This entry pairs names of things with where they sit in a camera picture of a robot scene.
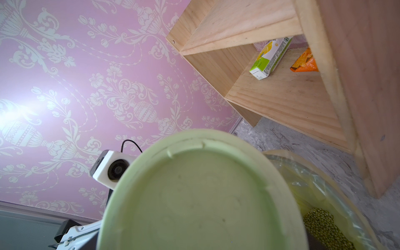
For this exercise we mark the wooden two-tier shelf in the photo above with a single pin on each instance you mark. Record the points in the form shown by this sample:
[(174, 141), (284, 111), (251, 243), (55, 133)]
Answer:
[(352, 102)]

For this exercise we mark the green white juice carton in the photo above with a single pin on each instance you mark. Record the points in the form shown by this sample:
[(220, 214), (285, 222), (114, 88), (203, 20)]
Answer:
[(269, 57)]

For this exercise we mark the green mung beans pile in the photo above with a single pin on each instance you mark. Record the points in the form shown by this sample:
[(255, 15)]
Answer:
[(320, 224)]

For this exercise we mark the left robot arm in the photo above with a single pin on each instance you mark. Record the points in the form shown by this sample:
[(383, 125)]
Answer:
[(73, 236)]

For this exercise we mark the yellow plastic bin liner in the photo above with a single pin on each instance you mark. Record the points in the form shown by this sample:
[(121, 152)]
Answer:
[(322, 193)]

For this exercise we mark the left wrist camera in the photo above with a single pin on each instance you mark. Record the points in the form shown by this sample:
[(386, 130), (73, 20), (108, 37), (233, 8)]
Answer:
[(109, 167)]

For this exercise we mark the orange snack bag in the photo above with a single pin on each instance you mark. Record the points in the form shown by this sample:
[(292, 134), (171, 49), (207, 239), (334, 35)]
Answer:
[(305, 63)]

